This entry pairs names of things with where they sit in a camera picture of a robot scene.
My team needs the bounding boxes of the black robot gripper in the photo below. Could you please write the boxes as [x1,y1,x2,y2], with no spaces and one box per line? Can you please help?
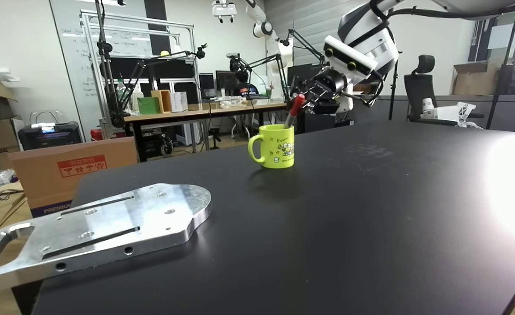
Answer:
[302,68,356,117]

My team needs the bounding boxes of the red and white marker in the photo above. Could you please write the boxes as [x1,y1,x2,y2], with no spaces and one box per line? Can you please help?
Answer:
[284,92,311,129]

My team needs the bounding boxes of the yellow-green printed mug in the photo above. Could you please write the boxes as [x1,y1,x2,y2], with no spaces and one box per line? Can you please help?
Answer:
[246,122,298,171]

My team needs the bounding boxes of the black computer monitor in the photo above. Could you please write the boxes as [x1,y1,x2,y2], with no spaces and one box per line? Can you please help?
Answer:
[199,68,242,98]
[286,61,325,89]

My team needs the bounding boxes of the long wooden desk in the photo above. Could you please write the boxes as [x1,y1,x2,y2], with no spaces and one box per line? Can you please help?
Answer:
[123,99,290,164]

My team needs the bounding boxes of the black office chair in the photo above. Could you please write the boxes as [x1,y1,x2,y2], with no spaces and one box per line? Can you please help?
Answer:
[404,52,442,124]

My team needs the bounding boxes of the white carton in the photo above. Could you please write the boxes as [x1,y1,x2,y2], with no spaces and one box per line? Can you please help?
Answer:
[169,89,190,113]

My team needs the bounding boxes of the white plastic bag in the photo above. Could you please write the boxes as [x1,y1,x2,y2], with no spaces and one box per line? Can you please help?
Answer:
[421,96,479,127]

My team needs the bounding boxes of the orange box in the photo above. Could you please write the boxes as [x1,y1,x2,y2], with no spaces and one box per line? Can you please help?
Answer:
[151,89,176,113]

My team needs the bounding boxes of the open brown cardboard box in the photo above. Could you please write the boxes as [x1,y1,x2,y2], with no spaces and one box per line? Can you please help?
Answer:
[451,59,505,98]

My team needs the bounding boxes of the green box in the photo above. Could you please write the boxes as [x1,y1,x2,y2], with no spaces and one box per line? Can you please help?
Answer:
[137,94,162,115]

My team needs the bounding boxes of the black slanted pole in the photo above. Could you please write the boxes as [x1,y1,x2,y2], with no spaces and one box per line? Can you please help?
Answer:
[484,10,515,131]

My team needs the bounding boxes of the black tripod with pole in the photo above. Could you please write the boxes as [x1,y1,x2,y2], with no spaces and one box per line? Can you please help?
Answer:
[93,0,132,131]

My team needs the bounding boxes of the grey storage cabinet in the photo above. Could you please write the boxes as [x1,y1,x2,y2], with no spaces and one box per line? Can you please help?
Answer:
[484,92,515,134]

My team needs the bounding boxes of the white whiteboard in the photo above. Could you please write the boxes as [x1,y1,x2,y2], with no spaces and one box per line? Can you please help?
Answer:
[48,0,155,138]

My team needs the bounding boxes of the silver metal mounting plate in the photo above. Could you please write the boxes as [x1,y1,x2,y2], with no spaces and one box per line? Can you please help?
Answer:
[0,182,214,295]

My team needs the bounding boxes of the black carrying case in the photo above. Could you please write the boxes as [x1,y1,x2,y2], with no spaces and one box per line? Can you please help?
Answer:
[16,120,86,152]

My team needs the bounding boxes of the cardboard box with red print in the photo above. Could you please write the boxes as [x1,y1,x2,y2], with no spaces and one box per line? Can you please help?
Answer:
[8,134,141,218]

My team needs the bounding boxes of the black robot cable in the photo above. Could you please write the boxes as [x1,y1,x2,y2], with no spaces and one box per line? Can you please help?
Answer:
[369,0,515,49]

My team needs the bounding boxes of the white aluminium frame rack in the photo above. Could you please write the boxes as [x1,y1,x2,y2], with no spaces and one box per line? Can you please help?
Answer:
[79,7,200,119]

